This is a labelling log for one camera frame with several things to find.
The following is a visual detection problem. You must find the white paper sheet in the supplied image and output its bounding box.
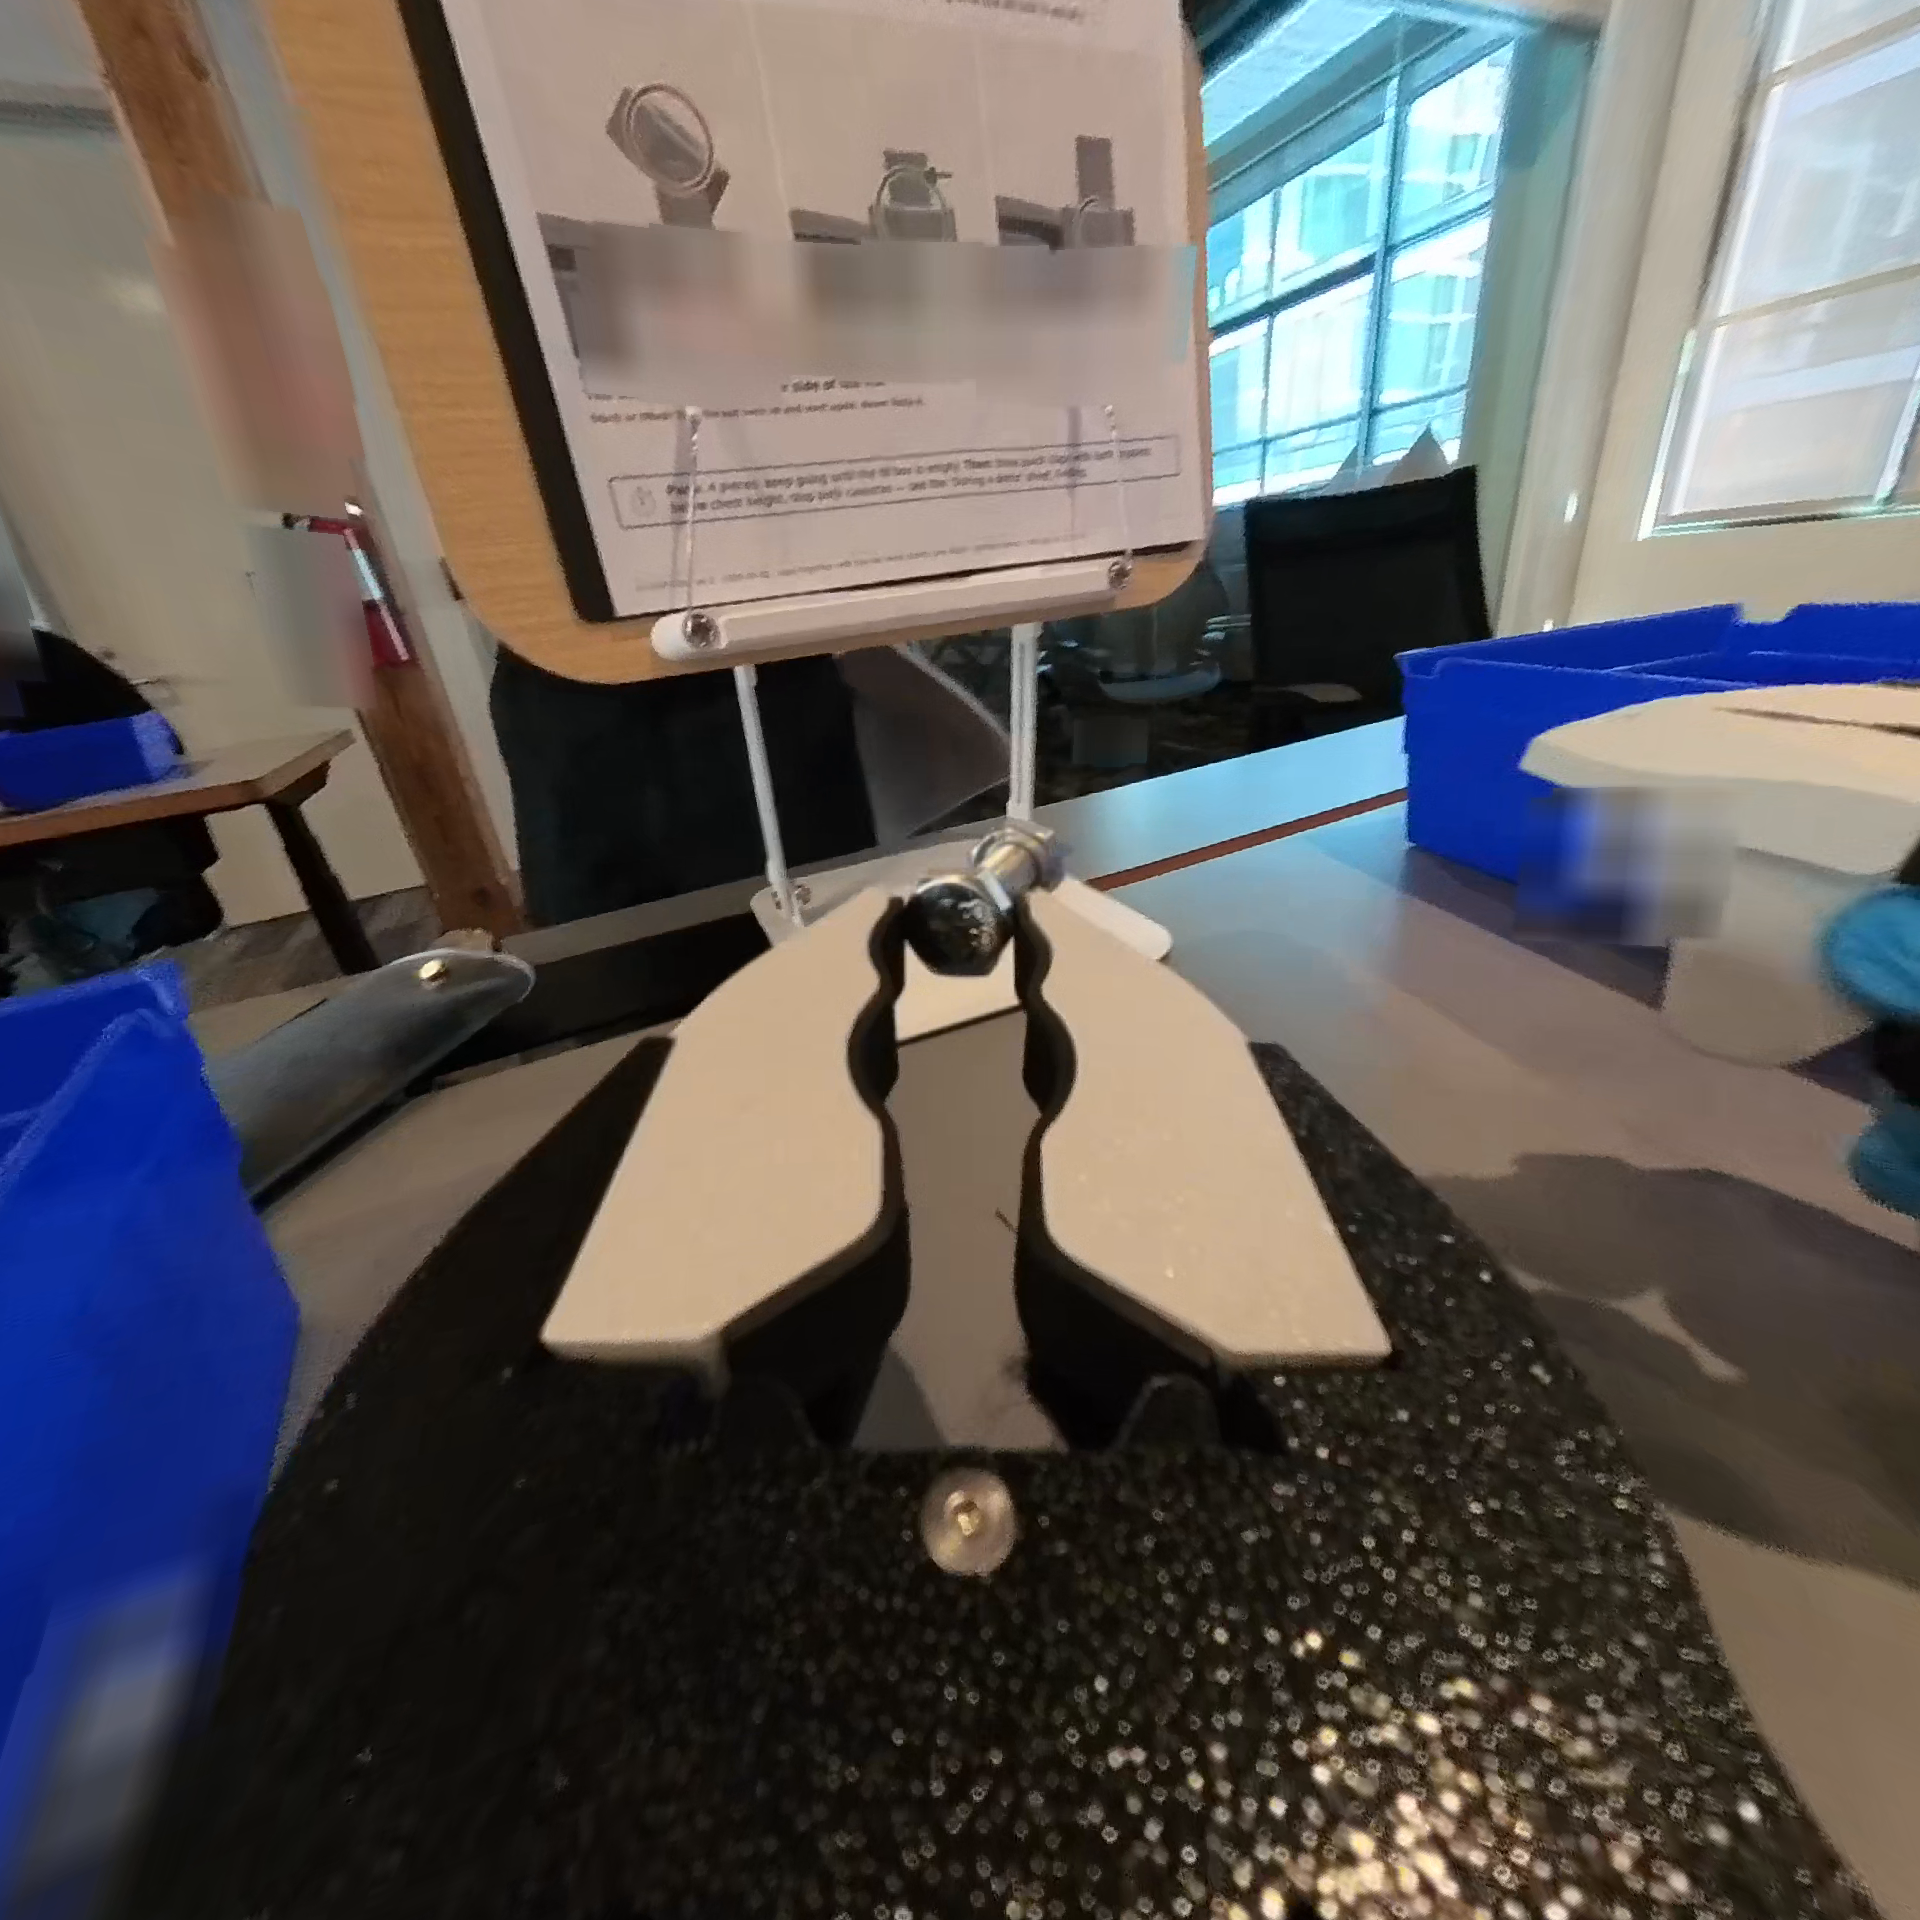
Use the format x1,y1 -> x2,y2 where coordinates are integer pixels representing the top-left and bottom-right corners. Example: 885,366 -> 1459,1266
854,646 -> 1004,841

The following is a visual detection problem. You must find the silver hex bolt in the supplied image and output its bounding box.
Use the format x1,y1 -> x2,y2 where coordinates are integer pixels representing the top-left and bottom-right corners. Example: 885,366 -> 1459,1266
903,838 -> 1044,982

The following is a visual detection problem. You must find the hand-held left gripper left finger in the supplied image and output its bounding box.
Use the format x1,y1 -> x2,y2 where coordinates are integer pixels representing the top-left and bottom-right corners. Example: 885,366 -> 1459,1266
539,882 -> 916,1370

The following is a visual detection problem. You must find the black backing board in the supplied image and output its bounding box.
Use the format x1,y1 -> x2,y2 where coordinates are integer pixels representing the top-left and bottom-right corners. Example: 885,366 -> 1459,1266
397,0 -> 617,624

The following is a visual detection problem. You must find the black mesh office chair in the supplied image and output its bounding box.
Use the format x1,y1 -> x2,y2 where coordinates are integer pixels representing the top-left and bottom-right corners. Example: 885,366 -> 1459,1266
1240,465 -> 1494,736

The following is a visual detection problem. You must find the window with white blind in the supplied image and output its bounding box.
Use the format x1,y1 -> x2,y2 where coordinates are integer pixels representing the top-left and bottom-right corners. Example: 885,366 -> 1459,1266
1640,0 -> 1920,535

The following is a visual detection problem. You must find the brown wooden post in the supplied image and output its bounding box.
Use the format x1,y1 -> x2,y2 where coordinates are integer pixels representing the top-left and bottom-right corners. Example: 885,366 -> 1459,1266
83,0 -> 518,940

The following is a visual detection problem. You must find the printed instruction sheet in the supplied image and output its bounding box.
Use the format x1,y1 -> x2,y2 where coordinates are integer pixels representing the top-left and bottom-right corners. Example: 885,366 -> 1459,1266
440,0 -> 1214,618

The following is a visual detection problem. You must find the blue plastic bin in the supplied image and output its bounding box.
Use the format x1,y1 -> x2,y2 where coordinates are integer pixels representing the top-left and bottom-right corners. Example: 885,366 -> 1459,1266
0,961 -> 301,1920
1393,600 -> 1920,888

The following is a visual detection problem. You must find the wooden side table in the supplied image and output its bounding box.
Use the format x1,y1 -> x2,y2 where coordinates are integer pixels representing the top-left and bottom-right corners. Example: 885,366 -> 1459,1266
0,728 -> 383,976

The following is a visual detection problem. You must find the red fire extinguisher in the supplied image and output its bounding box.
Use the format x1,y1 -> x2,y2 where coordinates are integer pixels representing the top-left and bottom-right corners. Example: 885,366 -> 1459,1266
285,510 -> 413,670

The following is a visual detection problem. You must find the person's right hand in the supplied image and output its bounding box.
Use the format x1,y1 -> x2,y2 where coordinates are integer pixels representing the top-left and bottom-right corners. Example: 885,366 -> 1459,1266
1817,882 -> 1920,1215

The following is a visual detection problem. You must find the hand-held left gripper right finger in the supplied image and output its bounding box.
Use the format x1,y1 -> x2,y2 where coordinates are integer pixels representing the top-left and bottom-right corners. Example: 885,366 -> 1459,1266
1016,891 -> 1397,1374

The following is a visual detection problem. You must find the small blue bin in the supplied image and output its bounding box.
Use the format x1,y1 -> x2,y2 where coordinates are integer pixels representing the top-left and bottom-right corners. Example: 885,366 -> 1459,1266
0,712 -> 189,812

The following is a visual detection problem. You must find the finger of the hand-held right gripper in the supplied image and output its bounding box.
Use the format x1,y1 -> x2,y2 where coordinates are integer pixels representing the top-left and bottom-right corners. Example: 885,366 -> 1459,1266
1632,681 -> 1920,729
1523,719 -> 1920,882

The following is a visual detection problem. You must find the dark framed window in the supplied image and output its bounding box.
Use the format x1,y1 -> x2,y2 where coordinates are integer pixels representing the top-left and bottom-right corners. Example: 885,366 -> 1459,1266
1199,0 -> 1518,506

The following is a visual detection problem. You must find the grey metal clamp lever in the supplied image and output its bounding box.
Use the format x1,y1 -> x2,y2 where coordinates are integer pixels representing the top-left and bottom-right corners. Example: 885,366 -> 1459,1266
201,945 -> 536,1203

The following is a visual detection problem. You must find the cluster of grey office chairs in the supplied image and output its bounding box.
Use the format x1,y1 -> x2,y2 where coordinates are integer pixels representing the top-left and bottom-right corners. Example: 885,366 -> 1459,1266
1035,570 -> 1247,753

